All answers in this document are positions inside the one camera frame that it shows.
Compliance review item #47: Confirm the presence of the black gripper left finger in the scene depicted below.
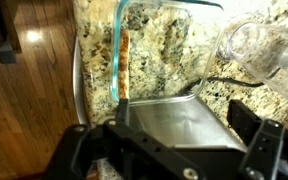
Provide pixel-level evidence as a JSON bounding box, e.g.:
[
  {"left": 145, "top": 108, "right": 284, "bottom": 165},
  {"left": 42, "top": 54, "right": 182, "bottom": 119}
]
[{"left": 43, "top": 97, "right": 206, "bottom": 180}]

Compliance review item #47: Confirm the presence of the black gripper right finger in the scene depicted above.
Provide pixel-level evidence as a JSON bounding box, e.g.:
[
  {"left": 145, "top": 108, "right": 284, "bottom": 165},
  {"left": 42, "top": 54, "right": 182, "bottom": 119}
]
[{"left": 226, "top": 98, "right": 288, "bottom": 180}]

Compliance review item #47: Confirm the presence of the thin toasted bread slice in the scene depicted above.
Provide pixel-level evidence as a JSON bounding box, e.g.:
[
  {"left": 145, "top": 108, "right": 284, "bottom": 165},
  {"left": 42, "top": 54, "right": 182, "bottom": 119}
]
[{"left": 117, "top": 28, "right": 132, "bottom": 102}]

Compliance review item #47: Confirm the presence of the stainless steel two-slot toaster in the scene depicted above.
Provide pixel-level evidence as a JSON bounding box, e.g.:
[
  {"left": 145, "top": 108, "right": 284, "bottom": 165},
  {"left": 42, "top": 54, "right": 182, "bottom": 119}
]
[{"left": 128, "top": 95, "right": 249, "bottom": 153}]

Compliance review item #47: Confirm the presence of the clear drinking glass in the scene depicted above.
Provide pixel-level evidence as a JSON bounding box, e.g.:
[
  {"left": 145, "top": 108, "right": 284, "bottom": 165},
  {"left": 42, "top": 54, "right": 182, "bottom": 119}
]
[{"left": 216, "top": 21, "right": 288, "bottom": 112}]

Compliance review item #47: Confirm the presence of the square clear glass dish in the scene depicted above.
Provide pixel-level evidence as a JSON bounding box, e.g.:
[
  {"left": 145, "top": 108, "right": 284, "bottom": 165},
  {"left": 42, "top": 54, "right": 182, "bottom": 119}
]
[{"left": 109, "top": 0, "right": 226, "bottom": 108}]

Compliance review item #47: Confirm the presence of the black toaster power cable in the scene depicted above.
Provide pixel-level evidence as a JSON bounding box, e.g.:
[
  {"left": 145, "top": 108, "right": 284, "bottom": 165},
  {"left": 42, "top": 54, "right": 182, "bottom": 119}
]
[{"left": 179, "top": 76, "right": 266, "bottom": 96}]

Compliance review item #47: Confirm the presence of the curved steel dishwasher handle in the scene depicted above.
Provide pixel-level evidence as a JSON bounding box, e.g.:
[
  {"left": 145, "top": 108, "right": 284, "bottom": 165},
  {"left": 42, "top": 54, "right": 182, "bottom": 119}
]
[{"left": 71, "top": 32, "right": 89, "bottom": 127}]

